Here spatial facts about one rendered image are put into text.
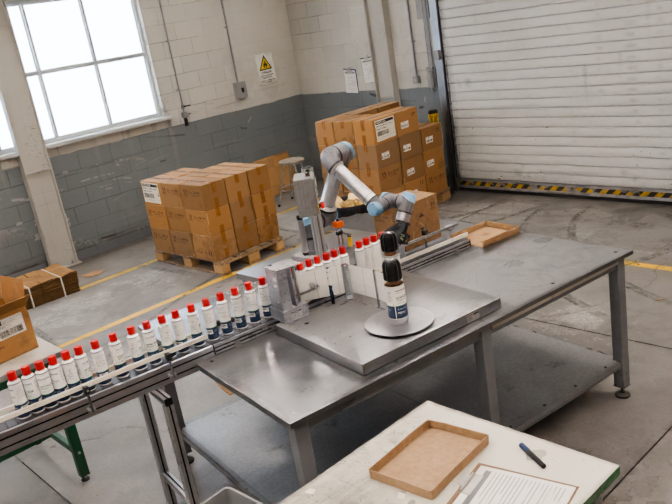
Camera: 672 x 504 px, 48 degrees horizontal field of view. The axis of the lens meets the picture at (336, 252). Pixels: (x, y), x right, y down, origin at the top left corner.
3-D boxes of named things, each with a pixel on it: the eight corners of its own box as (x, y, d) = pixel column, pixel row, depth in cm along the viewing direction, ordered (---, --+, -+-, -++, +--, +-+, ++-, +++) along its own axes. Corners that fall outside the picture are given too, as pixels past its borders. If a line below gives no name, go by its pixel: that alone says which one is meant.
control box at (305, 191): (299, 218, 366) (292, 181, 361) (300, 210, 382) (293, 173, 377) (320, 215, 366) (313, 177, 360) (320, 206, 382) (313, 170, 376)
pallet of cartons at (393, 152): (384, 232, 770) (368, 121, 735) (327, 225, 829) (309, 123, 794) (453, 199, 848) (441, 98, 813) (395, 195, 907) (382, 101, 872)
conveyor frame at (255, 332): (215, 355, 340) (213, 345, 338) (204, 348, 348) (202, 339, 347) (471, 246, 425) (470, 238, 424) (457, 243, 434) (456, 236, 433)
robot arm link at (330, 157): (317, 146, 397) (382, 207, 385) (329, 141, 405) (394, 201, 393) (308, 162, 404) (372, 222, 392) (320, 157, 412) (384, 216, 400)
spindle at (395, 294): (398, 326, 322) (388, 264, 313) (384, 321, 329) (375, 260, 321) (413, 319, 327) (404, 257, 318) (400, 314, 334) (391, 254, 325)
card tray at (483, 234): (483, 247, 420) (482, 241, 419) (450, 241, 441) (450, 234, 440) (519, 232, 436) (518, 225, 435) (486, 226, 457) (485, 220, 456)
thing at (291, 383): (290, 429, 271) (289, 424, 271) (138, 329, 391) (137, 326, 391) (633, 253, 381) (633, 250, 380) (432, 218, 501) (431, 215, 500)
